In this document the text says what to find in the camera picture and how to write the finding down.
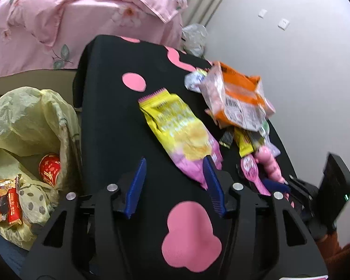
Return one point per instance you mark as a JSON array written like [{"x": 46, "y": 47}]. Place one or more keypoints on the white wall socket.
[
  {"x": 262, "y": 13},
  {"x": 283, "y": 24}
]

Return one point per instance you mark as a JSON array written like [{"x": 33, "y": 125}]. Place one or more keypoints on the black cloth with pink shapes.
[{"x": 110, "y": 116}]

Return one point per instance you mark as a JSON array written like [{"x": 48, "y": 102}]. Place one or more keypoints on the yellow and purple chip packet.
[{"x": 178, "y": 122}]

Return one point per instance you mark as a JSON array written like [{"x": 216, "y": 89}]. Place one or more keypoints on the polka dot wrapper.
[{"x": 36, "y": 202}]

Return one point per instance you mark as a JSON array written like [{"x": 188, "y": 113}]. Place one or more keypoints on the green white wrapper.
[{"x": 264, "y": 129}]

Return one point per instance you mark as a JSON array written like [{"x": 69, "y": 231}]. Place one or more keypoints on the pink plastic toy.
[{"x": 269, "y": 163}]

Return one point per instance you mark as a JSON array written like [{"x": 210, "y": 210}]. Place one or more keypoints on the beige pleated curtain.
[{"x": 204, "y": 0}]

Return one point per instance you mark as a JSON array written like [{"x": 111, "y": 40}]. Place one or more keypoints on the person's right forearm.
[{"x": 338, "y": 250}]

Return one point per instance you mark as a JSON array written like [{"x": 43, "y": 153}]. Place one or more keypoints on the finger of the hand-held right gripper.
[{"x": 275, "y": 186}]

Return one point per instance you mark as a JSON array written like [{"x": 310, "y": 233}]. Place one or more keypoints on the black snack wrapper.
[{"x": 227, "y": 140}]

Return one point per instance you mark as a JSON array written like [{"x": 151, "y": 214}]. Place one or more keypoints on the small yellow wrapper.
[{"x": 244, "y": 145}]

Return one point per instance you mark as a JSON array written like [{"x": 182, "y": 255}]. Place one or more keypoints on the red snack wrapper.
[{"x": 4, "y": 201}]

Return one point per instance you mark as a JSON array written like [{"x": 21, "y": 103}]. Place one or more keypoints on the silver crumpled wrapper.
[{"x": 194, "y": 80}]

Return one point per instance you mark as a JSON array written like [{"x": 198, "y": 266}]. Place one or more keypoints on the orange snack packet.
[{"x": 239, "y": 90}]

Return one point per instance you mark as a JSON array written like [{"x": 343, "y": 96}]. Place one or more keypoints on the beige bed frame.
[{"x": 17, "y": 85}]

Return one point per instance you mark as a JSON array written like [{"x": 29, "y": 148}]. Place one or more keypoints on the red round wrapper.
[{"x": 49, "y": 169}]

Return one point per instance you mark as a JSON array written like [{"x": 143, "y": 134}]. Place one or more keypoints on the pink snack wrapper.
[{"x": 249, "y": 167}]

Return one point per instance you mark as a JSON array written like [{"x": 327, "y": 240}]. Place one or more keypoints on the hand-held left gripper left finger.
[{"x": 136, "y": 185}]

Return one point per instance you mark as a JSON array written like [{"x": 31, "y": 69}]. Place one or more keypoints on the crumpled clear plastic bag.
[{"x": 194, "y": 39}]

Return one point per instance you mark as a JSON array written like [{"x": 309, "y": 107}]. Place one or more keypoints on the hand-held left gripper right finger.
[{"x": 213, "y": 186}]

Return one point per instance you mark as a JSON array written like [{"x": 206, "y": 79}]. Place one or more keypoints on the pink floral blanket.
[{"x": 75, "y": 14}]

